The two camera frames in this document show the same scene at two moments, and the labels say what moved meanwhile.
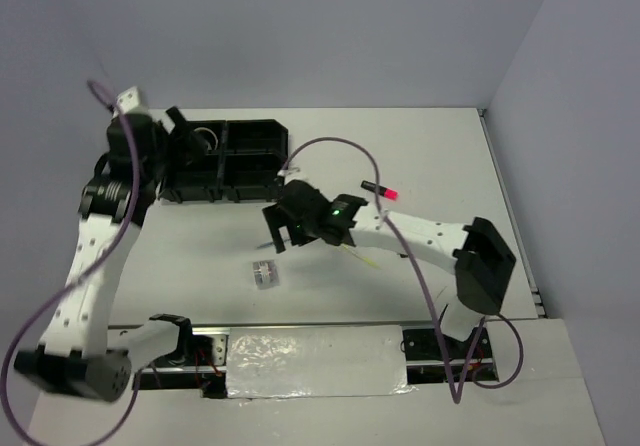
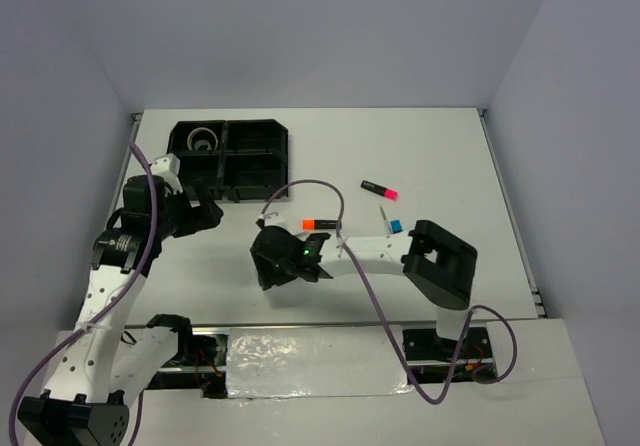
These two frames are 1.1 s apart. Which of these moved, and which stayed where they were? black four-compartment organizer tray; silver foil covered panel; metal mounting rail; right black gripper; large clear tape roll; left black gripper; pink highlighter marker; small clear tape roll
Moved: small clear tape roll; right black gripper; left black gripper
Stayed: metal mounting rail; silver foil covered panel; pink highlighter marker; large clear tape roll; black four-compartment organizer tray
